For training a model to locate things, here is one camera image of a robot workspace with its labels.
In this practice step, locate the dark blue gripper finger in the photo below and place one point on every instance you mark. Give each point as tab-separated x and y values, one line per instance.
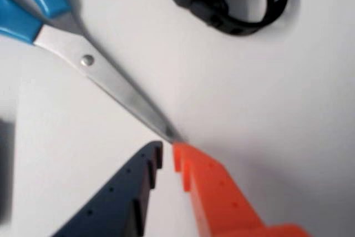
116	203

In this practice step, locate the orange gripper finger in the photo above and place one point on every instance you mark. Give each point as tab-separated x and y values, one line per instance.
219	201

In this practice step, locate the black smartwatch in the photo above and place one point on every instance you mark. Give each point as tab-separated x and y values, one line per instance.
199	4

